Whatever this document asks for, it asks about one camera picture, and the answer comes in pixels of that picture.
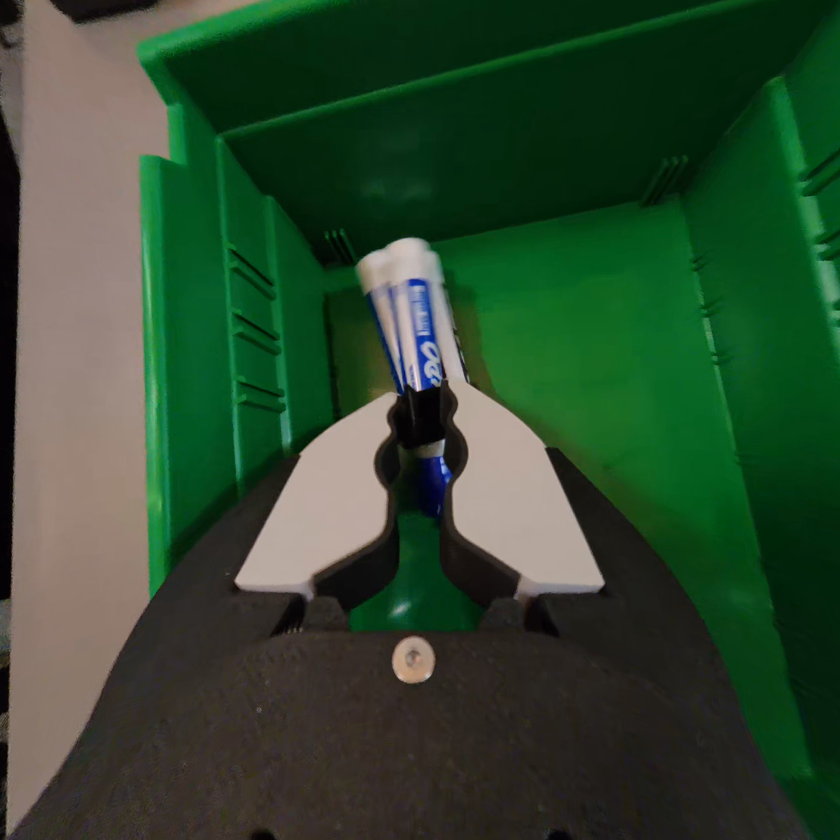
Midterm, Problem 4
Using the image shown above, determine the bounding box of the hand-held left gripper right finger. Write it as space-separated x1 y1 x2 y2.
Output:
438 384 605 608

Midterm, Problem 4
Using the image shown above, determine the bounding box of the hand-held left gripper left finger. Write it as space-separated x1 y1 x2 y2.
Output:
234 392 403 608

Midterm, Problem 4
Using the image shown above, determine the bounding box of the green plastic bin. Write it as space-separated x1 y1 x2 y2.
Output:
136 0 840 840

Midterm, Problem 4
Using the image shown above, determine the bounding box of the grey desk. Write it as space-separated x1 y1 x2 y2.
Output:
7 0 172 815

